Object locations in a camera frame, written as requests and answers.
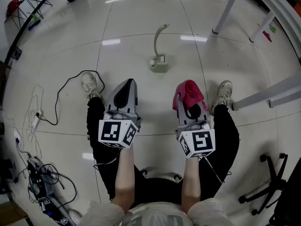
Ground person's leg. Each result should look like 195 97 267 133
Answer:
199 104 240 199
86 97 142 201

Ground green plastic item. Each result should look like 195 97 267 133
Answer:
30 12 42 25

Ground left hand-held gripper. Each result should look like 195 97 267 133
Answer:
97 78 143 149

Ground grey device with cables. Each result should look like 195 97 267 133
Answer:
26 156 82 226

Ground black floor cable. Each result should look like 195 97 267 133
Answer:
37 70 105 126

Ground white power strip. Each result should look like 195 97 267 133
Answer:
13 128 24 144
32 109 44 130

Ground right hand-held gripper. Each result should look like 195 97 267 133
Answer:
175 92 216 159

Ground person's beige sneaker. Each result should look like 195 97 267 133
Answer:
80 71 104 101
209 80 233 116

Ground black office chair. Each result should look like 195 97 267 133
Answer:
238 153 301 226

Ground right hand-held gripper cable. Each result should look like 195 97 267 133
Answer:
199 156 232 184

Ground black stool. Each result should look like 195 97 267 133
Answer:
134 167 189 207

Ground tangle of white cables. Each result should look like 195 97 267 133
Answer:
22 83 46 160

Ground person's right beige sneaker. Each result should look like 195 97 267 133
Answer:
209 80 233 116

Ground cardboard box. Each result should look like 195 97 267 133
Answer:
0 201 30 226

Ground person's left forearm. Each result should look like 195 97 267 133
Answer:
112 146 136 213

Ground person's right forearm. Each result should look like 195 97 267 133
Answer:
180 156 202 215

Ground white table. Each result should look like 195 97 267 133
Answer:
212 0 301 56

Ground pink plastic tool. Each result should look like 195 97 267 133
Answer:
262 30 273 43

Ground red bag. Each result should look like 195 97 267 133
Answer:
6 0 20 12

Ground black frame folding table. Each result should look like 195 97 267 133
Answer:
4 0 58 66

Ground person's right leg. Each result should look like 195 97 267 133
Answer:
199 104 240 199

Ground person's left leg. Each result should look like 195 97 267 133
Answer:
86 97 142 201

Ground pale green scrub brush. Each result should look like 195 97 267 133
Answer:
150 23 170 65

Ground black wire bin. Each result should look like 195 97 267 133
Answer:
11 46 23 61

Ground person's left beige sneaker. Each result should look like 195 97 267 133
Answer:
80 71 104 101

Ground pink cloth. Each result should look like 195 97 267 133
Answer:
172 79 210 113

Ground white desk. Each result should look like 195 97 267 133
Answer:
232 73 301 111

